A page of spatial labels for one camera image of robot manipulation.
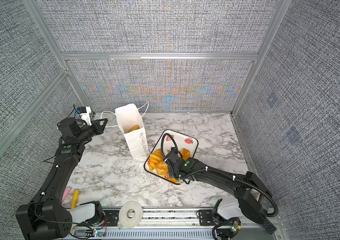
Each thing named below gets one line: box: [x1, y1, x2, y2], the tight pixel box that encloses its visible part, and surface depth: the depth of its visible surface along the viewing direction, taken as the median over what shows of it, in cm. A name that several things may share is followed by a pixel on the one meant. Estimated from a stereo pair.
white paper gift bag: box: [115, 103, 149, 159], surface depth 89 cm
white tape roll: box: [118, 201, 144, 229], surface depth 75 cm
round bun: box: [155, 161, 169, 176], surface depth 87 cm
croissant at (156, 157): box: [149, 148, 163, 171], surface depth 92 cm
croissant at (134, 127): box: [125, 124, 140, 133], surface depth 105 cm
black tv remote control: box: [263, 218, 277, 235], surface depth 71 cm
